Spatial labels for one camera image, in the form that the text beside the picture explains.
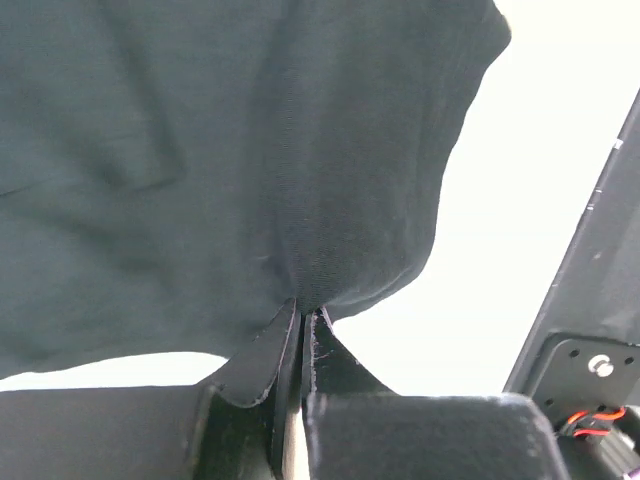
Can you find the black t shirt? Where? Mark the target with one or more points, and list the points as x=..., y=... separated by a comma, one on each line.
x=174, y=172

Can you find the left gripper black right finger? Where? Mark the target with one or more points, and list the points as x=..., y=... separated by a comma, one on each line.
x=358, y=428

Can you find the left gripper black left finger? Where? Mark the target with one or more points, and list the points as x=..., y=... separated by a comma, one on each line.
x=237, y=423

